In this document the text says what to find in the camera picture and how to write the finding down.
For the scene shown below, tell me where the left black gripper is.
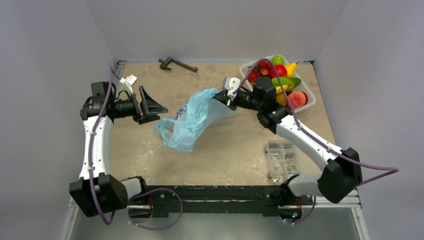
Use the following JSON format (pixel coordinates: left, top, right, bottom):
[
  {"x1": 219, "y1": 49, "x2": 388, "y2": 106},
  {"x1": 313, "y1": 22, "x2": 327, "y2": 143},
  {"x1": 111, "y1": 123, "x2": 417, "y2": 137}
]
[{"x1": 113, "y1": 85, "x2": 167, "y2": 125}]

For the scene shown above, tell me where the light blue plastic bag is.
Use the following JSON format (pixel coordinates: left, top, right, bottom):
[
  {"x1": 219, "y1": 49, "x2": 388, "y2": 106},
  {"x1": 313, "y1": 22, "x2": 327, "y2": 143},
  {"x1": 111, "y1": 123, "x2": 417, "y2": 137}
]
[{"x1": 156, "y1": 88, "x2": 236, "y2": 153}]

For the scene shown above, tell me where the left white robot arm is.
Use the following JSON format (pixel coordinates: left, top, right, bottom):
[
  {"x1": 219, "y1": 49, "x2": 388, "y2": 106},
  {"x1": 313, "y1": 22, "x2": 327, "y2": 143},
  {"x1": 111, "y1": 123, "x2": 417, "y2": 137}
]
[{"x1": 69, "y1": 81, "x2": 168, "y2": 218}]

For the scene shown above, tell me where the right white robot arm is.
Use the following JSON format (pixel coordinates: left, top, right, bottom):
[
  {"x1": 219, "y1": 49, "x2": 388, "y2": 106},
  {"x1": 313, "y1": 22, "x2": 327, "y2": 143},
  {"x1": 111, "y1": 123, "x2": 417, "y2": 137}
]
[{"x1": 214, "y1": 76, "x2": 363, "y2": 206}]

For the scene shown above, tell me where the red fake grape bunch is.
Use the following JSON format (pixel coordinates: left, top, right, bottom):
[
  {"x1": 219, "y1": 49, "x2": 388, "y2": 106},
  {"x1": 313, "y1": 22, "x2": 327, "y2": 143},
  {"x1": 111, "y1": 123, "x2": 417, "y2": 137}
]
[{"x1": 247, "y1": 60, "x2": 272, "y2": 83}]

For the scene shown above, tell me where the yellow fake banana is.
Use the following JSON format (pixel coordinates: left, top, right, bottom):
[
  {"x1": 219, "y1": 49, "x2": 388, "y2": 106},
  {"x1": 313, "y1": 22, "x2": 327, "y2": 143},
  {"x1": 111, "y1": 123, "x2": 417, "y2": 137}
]
[{"x1": 275, "y1": 84, "x2": 290, "y2": 95}]

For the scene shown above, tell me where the small yellow fake fruit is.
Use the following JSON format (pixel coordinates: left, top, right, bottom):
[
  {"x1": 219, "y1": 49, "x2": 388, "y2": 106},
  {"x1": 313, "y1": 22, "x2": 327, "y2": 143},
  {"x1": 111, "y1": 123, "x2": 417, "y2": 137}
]
[{"x1": 276, "y1": 93, "x2": 288, "y2": 107}]

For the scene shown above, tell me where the red fake apple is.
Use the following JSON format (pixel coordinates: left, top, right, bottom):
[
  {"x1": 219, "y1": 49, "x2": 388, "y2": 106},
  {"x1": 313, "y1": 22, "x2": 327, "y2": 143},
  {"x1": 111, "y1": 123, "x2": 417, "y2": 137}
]
[{"x1": 270, "y1": 64, "x2": 288, "y2": 79}]

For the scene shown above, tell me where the green fake lime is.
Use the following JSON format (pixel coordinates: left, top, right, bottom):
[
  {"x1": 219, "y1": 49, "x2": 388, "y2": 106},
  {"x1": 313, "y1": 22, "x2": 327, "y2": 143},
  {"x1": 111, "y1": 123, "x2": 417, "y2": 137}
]
[{"x1": 271, "y1": 54, "x2": 285, "y2": 66}]

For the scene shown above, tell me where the green fake mango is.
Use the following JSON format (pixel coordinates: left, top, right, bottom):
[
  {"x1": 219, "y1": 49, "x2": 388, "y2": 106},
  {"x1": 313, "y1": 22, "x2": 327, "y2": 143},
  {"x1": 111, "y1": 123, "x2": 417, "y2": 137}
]
[{"x1": 271, "y1": 77, "x2": 302, "y2": 91}]

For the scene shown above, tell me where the fake peach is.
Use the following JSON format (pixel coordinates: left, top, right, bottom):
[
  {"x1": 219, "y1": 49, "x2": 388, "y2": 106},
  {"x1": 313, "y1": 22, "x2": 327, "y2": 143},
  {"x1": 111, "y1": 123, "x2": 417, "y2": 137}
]
[{"x1": 288, "y1": 91, "x2": 309, "y2": 109}]

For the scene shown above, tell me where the yellow fake pear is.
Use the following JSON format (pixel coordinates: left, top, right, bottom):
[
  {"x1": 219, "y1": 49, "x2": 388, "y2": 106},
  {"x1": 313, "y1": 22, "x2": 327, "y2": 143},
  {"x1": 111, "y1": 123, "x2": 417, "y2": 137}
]
[{"x1": 284, "y1": 62, "x2": 297, "y2": 78}]

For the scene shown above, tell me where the clear screw organizer box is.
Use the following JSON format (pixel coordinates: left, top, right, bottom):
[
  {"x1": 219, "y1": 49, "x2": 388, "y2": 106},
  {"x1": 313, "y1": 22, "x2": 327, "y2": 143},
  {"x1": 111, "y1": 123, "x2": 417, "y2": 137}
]
[{"x1": 265, "y1": 140, "x2": 303, "y2": 185}]

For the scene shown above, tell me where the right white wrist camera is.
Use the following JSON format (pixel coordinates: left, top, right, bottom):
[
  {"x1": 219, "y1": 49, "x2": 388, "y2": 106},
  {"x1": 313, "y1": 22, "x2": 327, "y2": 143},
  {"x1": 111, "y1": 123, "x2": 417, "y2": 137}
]
[{"x1": 222, "y1": 77, "x2": 241, "y2": 101}]

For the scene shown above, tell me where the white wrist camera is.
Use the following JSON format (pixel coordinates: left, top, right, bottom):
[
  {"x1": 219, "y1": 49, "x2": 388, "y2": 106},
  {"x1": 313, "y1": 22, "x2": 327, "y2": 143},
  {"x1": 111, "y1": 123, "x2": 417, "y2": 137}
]
[
  {"x1": 119, "y1": 74, "x2": 138, "y2": 95},
  {"x1": 222, "y1": 77, "x2": 241, "y2": 101}
]

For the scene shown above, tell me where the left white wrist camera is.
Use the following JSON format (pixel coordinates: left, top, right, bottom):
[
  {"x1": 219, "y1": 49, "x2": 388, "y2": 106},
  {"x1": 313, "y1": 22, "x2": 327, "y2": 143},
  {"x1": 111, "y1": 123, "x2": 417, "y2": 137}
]
[{"x1": 119, "y1": 74, "x2": 138, "y2": 95}]

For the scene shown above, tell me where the dark metal crank handle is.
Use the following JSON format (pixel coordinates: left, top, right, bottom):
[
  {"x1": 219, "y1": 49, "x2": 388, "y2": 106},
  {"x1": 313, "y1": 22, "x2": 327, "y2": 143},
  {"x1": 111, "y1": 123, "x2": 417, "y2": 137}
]
[{"x1": 158, "y1": 57, "x2": 198, "y2": 73}]

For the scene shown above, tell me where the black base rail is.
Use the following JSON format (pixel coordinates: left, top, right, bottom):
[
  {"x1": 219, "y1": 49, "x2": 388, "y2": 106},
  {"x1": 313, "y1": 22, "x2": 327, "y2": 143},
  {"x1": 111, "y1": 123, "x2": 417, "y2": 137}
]
[{"x1": 129, "y1": 185, "x2": 313, "y2": 219}]

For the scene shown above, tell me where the aluminium frame rail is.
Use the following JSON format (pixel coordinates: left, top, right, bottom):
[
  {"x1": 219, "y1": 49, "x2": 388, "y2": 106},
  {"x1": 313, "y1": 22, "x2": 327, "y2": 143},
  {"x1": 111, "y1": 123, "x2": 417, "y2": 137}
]
[{"x1": 60, "y1": 193, "x2": 370, "y2": 240}]

